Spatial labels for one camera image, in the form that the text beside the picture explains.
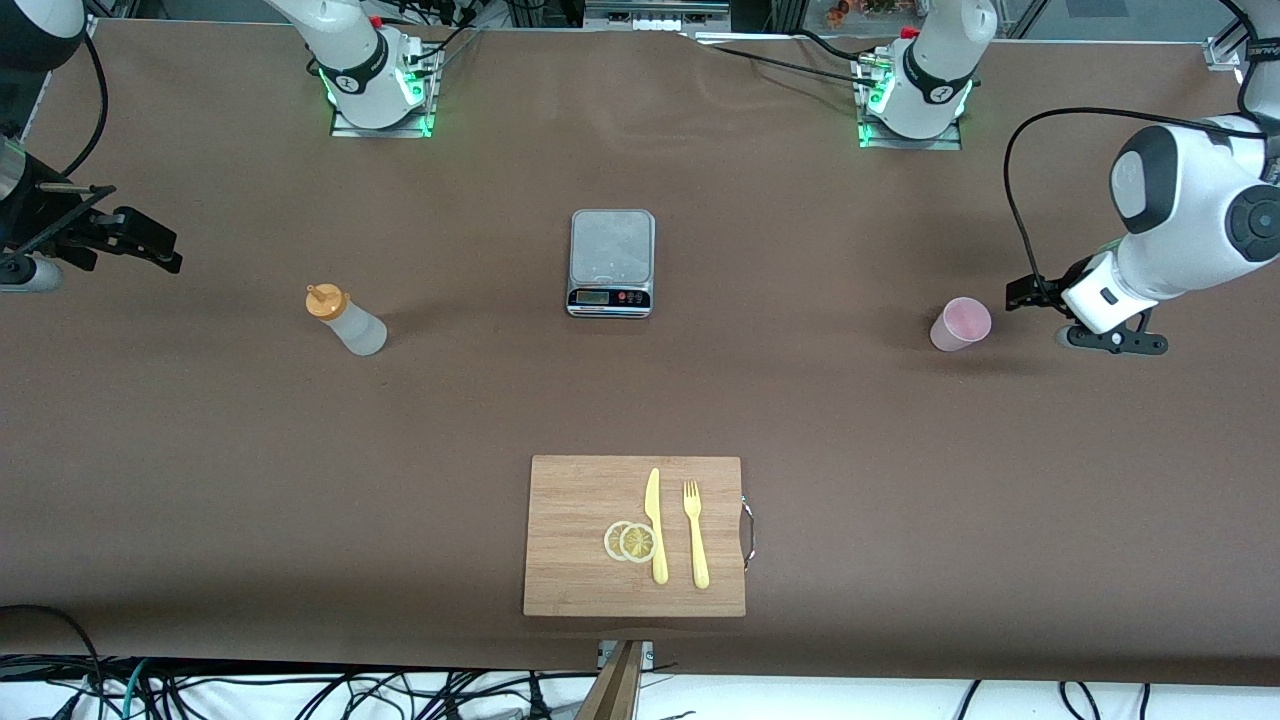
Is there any grey power strip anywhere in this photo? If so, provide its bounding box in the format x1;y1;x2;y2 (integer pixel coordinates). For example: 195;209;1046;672
585;0;731;33

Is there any yellow plastic knife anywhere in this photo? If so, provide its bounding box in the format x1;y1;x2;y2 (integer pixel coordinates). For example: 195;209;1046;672
644;467;670;586

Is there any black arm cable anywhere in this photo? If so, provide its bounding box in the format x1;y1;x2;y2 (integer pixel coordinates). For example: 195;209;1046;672
1003;108;1266;291
60;30;108;177

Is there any teal floor cable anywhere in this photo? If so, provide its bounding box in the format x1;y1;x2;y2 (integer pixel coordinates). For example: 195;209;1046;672
118;658;153;720

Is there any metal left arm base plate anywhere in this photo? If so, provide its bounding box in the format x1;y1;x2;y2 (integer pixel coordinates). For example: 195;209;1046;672
857;50;964;151

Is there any long black table cable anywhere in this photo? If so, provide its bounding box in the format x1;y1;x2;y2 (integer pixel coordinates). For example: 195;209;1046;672
690;38;881;86

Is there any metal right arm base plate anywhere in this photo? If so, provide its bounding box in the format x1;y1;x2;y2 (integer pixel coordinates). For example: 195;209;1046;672
330;45;438;139

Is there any silver kitchen scale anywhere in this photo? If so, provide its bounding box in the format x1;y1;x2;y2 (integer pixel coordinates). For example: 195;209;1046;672
566;208;657;319

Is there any pink plastic cup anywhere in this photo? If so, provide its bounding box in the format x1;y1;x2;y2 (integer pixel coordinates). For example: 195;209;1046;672
929;297;993;353

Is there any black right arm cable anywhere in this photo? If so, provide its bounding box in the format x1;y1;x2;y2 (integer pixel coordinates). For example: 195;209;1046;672
60;30;108;177

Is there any short black table cable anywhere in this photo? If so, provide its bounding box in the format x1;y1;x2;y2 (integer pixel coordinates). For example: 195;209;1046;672
795;28;881;63

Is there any translucent sauce bottle orange cap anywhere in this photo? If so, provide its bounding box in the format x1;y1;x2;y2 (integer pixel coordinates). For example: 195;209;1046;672
305;283;389;357

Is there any wooden cutting board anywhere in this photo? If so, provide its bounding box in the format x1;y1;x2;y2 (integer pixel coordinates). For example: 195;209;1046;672
522;455;747;618

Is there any yellow plastic fork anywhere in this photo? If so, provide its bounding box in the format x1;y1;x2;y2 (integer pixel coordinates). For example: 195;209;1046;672
682;480;711;590

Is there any aluminium frame corner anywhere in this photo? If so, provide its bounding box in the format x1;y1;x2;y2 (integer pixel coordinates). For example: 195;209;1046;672
1205;0;1261;71

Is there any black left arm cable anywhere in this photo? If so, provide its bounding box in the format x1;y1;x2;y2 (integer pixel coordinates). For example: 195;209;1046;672
1003;108;1266;291

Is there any black looped floor cable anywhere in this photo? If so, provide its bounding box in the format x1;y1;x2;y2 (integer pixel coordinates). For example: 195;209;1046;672
0;604;106;720

